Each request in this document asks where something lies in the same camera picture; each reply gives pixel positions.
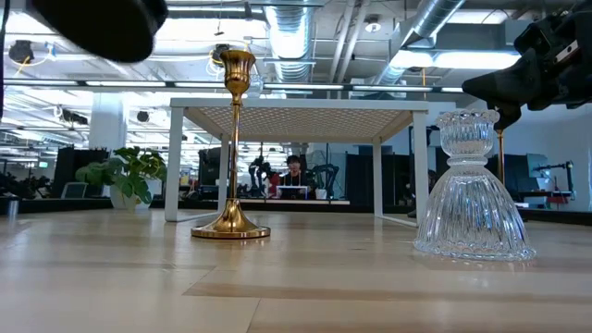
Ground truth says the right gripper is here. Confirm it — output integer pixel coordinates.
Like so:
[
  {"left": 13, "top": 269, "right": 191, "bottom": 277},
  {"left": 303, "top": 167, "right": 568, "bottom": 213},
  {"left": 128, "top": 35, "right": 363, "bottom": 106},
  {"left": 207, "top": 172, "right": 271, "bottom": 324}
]
[{"left": 462, "top": 0, "right": 592, "bottom": 131}]

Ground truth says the gold metal candlestick holder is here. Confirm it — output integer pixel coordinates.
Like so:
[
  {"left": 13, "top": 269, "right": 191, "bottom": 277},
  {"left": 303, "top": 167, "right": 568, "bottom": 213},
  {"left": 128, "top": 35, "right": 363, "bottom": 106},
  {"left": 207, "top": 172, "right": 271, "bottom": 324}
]
[
  {"left": 191, "top": 49, "right": 272, "bottom": 241},
  {"left": 496, "top": 129, "right": 506, "bottom": 185}
]

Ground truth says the clear ribbed glass candle holder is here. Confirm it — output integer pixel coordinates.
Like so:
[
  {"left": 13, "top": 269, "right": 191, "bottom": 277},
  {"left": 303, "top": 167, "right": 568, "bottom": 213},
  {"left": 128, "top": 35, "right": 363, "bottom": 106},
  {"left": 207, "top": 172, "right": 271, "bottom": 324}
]
[
  {"left": 247, "top": 73, "right": 265, "bottom": 100},
  {"left": 413, "top": 108, "right": 537, "bottom": 263}
]

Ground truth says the black metal candlestick holder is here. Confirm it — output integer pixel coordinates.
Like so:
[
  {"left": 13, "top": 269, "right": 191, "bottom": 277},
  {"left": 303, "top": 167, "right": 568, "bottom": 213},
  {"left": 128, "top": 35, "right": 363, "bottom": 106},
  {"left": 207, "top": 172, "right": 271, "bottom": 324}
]
[{"left": 31, "top": 0, "right": 169, "bottom": 64}]

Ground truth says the black desk monitor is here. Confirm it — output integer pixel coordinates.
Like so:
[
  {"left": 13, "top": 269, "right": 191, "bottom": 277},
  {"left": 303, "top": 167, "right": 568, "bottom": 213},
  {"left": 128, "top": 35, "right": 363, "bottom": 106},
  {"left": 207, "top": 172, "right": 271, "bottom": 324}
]
[{"left": 503, "top": 153, "right": 551, "bottom": 193}]

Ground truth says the person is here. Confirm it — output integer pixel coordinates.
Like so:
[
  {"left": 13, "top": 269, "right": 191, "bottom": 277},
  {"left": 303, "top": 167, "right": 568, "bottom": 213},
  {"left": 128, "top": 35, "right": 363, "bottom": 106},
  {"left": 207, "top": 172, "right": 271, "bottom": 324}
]
[{"left": 276, "top": 154, "right": 316, "bottom": 201}]

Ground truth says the white perforated metal rack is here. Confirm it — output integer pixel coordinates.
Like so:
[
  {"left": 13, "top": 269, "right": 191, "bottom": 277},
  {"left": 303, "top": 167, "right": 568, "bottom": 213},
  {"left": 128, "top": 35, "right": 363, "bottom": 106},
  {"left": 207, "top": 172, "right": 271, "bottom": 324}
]
[{"left": 164, "top": 96, "right": 430, "bottom": 228}]

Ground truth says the white laptop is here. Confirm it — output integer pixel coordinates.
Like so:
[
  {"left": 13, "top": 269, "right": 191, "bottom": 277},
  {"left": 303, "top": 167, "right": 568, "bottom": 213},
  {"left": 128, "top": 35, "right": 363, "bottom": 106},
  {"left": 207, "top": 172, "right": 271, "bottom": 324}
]
[{"left": 276, "top": 184, "right": 310, "bottom": 201}]

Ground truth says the black computer monitor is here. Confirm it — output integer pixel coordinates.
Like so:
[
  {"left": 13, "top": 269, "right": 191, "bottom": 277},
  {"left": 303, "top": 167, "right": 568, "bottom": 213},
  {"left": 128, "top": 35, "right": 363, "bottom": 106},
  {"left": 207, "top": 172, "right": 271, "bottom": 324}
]
[{"left": 198, "top": 146, "right": 232, "bottom": 189}]

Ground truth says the green potted plant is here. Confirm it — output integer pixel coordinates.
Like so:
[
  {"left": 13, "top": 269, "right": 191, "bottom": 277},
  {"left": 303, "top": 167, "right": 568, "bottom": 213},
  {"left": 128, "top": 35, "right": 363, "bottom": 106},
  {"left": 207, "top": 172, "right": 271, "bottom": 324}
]
[{"left": 75, "top": 145, "right": 168, "bottom": 212}]

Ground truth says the grey chair back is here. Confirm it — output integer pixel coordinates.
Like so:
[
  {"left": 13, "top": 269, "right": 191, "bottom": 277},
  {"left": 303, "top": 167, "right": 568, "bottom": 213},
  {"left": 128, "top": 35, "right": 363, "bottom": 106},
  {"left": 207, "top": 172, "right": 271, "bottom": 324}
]
[{"left": 61, "top": 181, "right": 89, "bottom": 200}]

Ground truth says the black partition panel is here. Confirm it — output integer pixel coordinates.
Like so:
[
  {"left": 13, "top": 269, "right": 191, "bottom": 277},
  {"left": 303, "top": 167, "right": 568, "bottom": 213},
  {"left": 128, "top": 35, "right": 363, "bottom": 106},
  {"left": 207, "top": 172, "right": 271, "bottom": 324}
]
[{"left": 53, "top": 146, "right": 111, "bottom": 199}]

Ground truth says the black ceiling speaker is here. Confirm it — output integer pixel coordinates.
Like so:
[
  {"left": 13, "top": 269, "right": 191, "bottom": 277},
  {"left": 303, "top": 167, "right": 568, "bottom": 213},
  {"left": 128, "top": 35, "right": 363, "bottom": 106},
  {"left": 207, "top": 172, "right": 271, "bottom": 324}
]
[{"left": 8, "top": 40, "right": 35, "bottom": 64}]

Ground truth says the silver ribbed ventilation duct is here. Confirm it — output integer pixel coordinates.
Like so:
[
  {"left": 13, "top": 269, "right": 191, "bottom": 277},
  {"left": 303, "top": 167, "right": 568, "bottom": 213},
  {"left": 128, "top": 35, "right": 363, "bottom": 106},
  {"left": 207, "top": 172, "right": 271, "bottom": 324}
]
[
  {"left": 263, "top": 0, "right": 320, "bottom": 84},
  {"left": 374, "top": 0, "right": 468, "bottom": 87}
]

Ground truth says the black metal table frame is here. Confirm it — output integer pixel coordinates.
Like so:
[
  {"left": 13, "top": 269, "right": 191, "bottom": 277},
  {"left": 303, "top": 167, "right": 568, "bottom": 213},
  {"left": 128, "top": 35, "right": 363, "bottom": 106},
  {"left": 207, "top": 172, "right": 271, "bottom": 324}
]
[{"left": 0, "top": 196, "right": 592, "bottom": 228}]

